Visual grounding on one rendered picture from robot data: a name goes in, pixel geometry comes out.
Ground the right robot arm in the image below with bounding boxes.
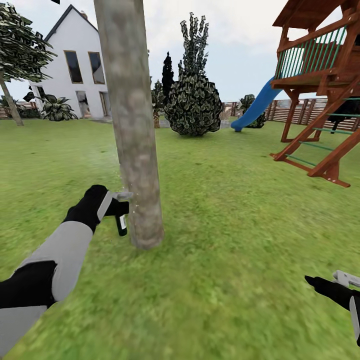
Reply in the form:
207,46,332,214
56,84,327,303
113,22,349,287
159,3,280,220
304,269,360,347

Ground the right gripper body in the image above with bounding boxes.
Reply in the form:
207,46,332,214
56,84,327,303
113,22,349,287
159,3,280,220
312,276,349,308

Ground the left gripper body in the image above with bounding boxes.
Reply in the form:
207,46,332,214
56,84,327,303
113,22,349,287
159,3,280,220
104,200,130,217

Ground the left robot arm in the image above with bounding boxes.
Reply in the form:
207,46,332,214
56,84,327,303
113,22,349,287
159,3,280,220
0,185,134,360

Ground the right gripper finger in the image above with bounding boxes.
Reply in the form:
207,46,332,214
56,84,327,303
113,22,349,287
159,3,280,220
304,275,316,286

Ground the pesticide atomizer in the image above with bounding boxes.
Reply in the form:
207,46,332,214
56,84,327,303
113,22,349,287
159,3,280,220
115,214,128,237

